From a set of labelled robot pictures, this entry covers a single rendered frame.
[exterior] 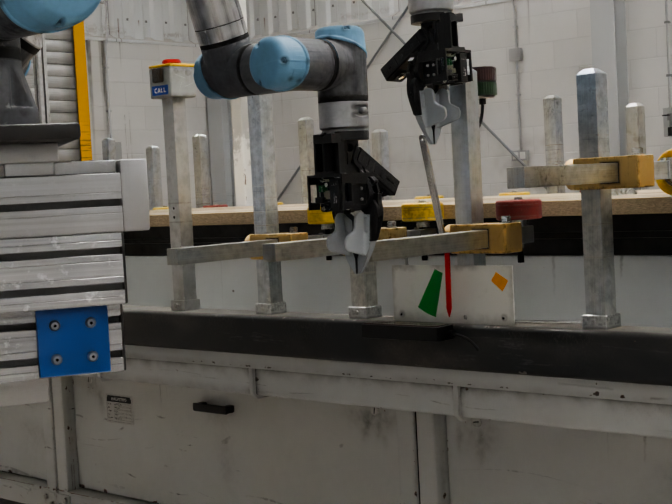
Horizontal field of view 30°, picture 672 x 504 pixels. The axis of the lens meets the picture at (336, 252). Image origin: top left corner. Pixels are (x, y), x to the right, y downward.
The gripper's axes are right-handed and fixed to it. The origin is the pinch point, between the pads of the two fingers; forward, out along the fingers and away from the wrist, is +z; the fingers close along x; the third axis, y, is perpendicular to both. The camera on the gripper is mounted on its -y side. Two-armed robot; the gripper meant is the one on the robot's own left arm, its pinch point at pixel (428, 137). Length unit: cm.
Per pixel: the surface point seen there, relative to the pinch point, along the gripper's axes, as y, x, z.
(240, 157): -156, 102, -5
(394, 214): -30.1, 25.4, 13.3
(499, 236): 9.1, 5.7, 17.3
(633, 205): 23.0, 25.8, 13.7
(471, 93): 3.4, 8.1, -7.1
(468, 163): 3.1, 6.4, 4.8
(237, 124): -156, 102, -15
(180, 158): -73, 7, -1
